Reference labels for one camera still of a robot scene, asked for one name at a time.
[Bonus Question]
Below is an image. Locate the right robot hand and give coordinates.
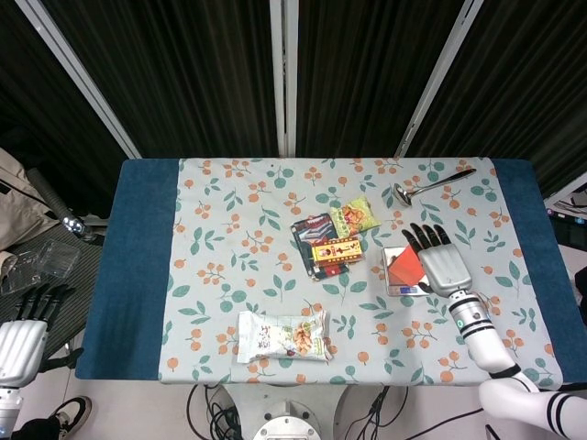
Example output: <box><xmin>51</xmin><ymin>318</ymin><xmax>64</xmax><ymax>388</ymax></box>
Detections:
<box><xmin>402</xmin><ymin>223</ymin><xmax>474</xmax><ymax>297</ymax></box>

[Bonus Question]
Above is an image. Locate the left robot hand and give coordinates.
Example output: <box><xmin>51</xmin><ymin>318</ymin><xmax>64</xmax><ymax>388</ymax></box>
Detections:
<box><xmin>0</xmin><ymin>282</ymin><xmax>77</xmax><ymax>391</ymax></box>

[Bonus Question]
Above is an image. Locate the orange cube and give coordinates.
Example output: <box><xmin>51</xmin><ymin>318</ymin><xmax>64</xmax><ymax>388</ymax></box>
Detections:
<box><xmin>387</xmin><ymin>246</ymin><xmax>430</xmax><ymax>288</ymax></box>

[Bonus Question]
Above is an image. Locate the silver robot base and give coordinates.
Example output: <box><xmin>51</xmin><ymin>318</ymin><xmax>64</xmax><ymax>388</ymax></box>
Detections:
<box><xmin>253</xmin><ymin>398</ymin><xmax>322</xmax><ymax>440</ymax></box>

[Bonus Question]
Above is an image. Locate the silver digital kitchen scale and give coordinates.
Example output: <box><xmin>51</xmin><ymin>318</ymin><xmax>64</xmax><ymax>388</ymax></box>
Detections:
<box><xmin>381</xmin><ymin>246</ymin><xmax>435</xmax><ymax>298</ymax></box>

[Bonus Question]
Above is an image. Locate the black white sneaker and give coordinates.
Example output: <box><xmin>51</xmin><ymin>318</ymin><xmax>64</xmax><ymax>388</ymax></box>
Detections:
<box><xmin>45</xmin><ymin>396</ymin><xmax>94</xmax><ymax>437</ymax></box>

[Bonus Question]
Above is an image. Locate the metal ladle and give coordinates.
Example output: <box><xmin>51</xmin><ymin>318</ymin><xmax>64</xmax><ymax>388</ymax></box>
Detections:
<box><xmin>393</xmin><ymin>168</ymin><xmax>478</xmax><ymax>206</ymax></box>

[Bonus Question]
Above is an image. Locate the green snack packet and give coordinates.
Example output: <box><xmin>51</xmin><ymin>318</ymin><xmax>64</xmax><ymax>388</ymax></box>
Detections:
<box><xmin>329</xmin><ymin>195</ymin><xmax>382</xmax><ymax>233</ymax></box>

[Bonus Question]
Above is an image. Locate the yellow red carton box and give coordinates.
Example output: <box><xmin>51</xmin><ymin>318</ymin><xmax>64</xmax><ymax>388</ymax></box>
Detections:
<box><xmin>310</xmin><ymin>237</ymin><xmax>363</xmax><ymax>268</ymax></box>

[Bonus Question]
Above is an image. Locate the blue table cover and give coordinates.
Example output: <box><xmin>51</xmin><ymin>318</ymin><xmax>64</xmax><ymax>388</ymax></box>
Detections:
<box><xmin>74</xmin><ymin>157</ymin><xmax>587</xmax><ymax>385</ymax></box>

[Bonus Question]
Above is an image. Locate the monitor screen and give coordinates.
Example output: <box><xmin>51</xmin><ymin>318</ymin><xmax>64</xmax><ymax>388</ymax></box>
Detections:
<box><xmin>544</xmin><ymin>185</ymin><xmax>587</xmax><ymax>224</ymax></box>

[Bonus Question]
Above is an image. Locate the beige jacket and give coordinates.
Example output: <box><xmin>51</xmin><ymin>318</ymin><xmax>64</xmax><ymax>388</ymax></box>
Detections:
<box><xmin>0</xmin><ymin>146</ymin><xmax>63</xmax><ymax>251</ymax></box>

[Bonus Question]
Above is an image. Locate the grey tube with chrome joint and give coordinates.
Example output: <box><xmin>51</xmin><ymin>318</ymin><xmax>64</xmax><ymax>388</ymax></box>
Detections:
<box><xmin>29</xmin><ymin>167</ymin><xmax>109</xmax><ymax>244</ymax></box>

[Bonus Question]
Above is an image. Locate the white peanut snack bag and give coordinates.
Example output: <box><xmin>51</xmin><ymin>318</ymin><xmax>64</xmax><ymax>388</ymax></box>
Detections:
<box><xmin>236</xmin><ymin>309</ymin><xmax>332</xmax><ymax>366</ymax></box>

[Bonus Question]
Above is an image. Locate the floral tablecloth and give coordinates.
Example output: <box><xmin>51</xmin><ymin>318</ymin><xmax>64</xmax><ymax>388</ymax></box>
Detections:
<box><xmin>157</xmin><ymin>157</ymin><xmax>565</xmax><ymax>385</ymax></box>

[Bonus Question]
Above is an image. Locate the black curtain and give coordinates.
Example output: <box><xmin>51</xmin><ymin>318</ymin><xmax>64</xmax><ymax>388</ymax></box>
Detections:
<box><xmin>0</xmin><ymin>0</ymin><xmax>587</xmax><ymax>203</ymax></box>

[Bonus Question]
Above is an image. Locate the black cable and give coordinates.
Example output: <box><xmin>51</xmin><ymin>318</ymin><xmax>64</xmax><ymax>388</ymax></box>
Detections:
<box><xmin>185</xmin><ymin>383</ymin><xmax>258</xmax><ymax>440</ymax></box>
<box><xmin>360</xmin><ymin>384</ymin><xmax>392</xmax><ymax>440</ymax></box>

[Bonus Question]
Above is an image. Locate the white frame post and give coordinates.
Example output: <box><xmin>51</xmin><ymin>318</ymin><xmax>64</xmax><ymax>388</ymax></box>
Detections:
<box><xmin>20</xmin><ymin>0</ymin><xmax>141</xmax><ymax>160</ymax></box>
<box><xmin>394</xmin><ymin>0</ymin><xmax>482</xmax><ymax>159</ymax></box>
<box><xmin>269</xmin><ymin>0</ymin><xmax>299</xmax><ymax>159</ymax></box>

